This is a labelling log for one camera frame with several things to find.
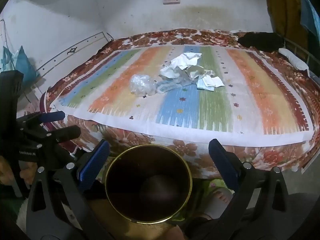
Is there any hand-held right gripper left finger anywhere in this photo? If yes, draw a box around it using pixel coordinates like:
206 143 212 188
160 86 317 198
26 139 110 240

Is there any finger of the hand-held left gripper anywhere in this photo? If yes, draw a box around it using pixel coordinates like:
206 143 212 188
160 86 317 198
27 126 81 144
17 111 66 127

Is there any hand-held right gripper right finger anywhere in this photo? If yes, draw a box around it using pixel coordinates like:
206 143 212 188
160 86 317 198
209 139 298 240

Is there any dark bin with gold rim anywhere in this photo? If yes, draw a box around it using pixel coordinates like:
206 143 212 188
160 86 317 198
105 144 193 224

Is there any clear plastic bag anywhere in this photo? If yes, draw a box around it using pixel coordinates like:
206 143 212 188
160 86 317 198
129 74 158 97

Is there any cream torn carton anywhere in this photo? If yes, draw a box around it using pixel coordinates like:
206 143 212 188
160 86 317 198
186 65 206 81

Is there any white plastic bag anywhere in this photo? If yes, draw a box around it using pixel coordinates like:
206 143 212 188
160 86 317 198
160 54 200 79

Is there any white paper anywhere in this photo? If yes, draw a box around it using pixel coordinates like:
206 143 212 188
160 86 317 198
183 52 202 61

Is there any person's left hand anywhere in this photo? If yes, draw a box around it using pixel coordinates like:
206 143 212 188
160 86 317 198
0 156 38 188

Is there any floral floor mat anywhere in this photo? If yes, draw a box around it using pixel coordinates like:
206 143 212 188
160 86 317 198
192 178 227 193

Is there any person's foot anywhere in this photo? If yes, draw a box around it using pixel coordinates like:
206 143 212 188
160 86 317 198
209 187 235 220

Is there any teal cloth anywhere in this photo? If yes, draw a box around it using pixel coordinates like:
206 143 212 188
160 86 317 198
0 45 38 80

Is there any floral brown blanket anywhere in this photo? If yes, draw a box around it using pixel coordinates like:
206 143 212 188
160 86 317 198
40 29 320 178

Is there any white bed headboard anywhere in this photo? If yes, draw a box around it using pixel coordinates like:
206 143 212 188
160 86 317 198
35 31 113 80

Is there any striped colourful mat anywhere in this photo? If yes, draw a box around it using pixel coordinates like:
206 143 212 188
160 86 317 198
51 44 314 147

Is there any white folded tissue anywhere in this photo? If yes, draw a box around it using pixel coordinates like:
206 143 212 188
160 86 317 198
202 76 224 88

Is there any clear printed plastic wrapper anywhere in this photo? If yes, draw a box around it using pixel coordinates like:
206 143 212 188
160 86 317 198
156 79 186 94

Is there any white bolster pillow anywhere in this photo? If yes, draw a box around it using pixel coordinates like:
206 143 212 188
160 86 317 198
278 48 310 71

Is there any black cloth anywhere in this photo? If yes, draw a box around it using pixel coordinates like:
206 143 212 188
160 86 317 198
237 32 285 53

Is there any yellow hanging cloth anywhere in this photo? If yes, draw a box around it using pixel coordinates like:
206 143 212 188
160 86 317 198
266 0 308 53

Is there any blue hanging towel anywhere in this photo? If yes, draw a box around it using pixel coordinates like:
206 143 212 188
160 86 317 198
299 0 320 39

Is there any metal bed rail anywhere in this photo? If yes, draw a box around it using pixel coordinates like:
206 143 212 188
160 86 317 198
282 37 320 80

